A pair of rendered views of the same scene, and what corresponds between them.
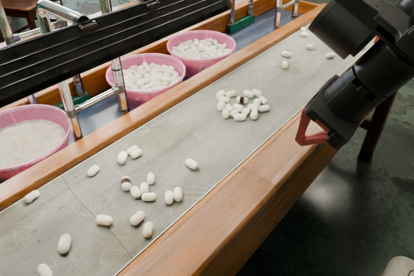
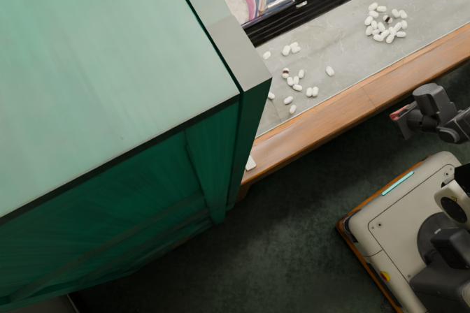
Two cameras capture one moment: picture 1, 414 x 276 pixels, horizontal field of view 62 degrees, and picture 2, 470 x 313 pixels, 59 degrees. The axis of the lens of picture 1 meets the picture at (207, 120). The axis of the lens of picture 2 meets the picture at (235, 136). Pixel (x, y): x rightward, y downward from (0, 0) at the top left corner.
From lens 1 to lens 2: 80 cm
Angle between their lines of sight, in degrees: 38
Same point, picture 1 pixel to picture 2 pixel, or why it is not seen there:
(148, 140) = (305, 38)
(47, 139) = (236, 13)
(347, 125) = (410, 131)
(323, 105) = (404, 120)
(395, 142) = not seen: outside the picture
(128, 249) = (280, 117)
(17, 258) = not seen: hidden behind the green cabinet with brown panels
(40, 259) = not seen: hidden behind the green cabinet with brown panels
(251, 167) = (367, 89)
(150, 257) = (292, 127)
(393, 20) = (443, 116)
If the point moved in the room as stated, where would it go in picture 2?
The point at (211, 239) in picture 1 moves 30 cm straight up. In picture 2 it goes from (325, 128) to (352, 98)
